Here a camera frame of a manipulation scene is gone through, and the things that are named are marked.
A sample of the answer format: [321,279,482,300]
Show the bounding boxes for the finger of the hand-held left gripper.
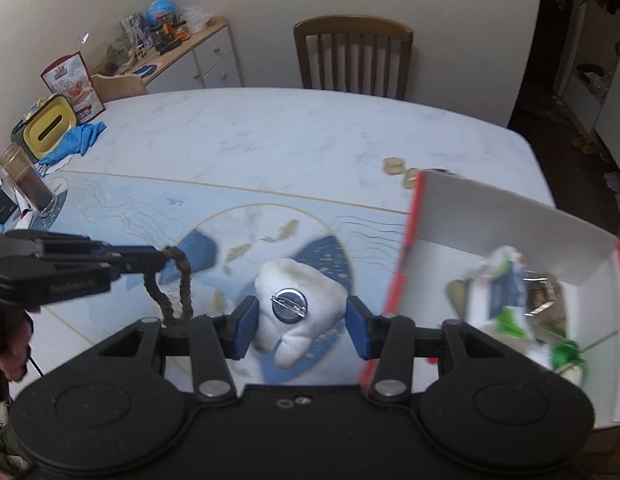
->
[37,250,170,281]
[5,230,163,261]

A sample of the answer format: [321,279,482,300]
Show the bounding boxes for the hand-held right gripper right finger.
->
[345,295,516,403]

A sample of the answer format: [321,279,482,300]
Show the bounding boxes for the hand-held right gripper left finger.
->
[97,294,259,403]

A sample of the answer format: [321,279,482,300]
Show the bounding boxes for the brown bead bracelet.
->
[142,246,195,327]

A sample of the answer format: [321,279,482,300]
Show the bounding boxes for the white plush brooch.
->
[253,257,351,371]

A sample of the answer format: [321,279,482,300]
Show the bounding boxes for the navy and white packet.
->
[482,246,531,311]

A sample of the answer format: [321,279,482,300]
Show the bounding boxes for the red cardboard box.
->
[359,170,620,423]

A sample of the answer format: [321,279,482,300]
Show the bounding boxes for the brown foil packet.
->
[527,280,566,323]

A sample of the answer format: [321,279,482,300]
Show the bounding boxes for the green tassel keychain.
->
[550,337,588,376]

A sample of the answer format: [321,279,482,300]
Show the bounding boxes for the person's left hand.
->
[4,310,36,383]

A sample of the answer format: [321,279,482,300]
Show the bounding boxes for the blue printed table mat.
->
[40,170,416,396]

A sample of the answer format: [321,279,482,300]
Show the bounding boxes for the glass jar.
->
[0,142,58,217]

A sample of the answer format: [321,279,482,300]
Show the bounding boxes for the dark green small box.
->
[0,185,18,223]

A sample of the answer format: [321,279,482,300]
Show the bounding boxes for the blue glove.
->
[37,121,108,167]

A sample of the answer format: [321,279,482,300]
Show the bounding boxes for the yellow tissue box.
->
[11,95,81,163]

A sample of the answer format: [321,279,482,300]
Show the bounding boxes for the red printed bag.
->
[40,52,107,123]

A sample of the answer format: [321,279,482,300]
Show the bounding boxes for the small wooden chair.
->
[91,72,148,102]

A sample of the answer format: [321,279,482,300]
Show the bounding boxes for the small potted plant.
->
[104,40,133,73]

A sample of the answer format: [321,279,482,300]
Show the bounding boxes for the wooden sideboard cabinet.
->
[92,16,243,96]

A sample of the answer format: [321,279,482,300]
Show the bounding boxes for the purple toy package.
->
[121,12,153,48]

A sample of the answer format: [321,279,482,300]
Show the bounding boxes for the black toy boxes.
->
[157,20,191,51]

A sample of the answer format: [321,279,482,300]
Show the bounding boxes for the clear plastic bag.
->
[182,5,211,31]

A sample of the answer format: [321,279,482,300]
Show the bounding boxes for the blue globe toy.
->
[147,0,180,26]

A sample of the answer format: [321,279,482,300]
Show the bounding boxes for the dark wooden slatted chair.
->
[293,16,415,101]

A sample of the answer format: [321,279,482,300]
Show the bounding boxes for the white wardrobe cabinet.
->
[560,0,620,161]

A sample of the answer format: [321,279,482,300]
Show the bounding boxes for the dark door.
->
[537,0,583,106]

